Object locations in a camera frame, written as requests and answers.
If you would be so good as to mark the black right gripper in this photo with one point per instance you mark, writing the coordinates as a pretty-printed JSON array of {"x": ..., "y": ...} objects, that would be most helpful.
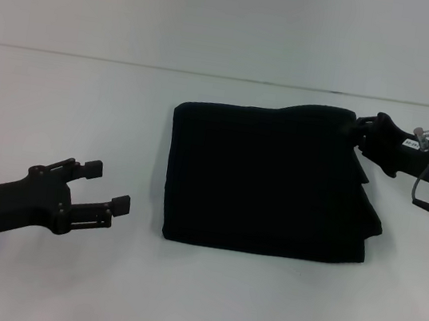
[{"x": 405, "y": 154}]

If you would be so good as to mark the black shirt with FREE print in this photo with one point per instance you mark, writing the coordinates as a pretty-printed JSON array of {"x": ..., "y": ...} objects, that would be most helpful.
[{"x": 267, "y": 184}]

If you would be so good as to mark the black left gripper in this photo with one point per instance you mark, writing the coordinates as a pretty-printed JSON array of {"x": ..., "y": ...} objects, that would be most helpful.
[{"x": 10, "y": 204}]

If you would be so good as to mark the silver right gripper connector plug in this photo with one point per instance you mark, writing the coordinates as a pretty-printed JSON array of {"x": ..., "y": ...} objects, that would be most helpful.
[{"x": 423, "y": 139}]

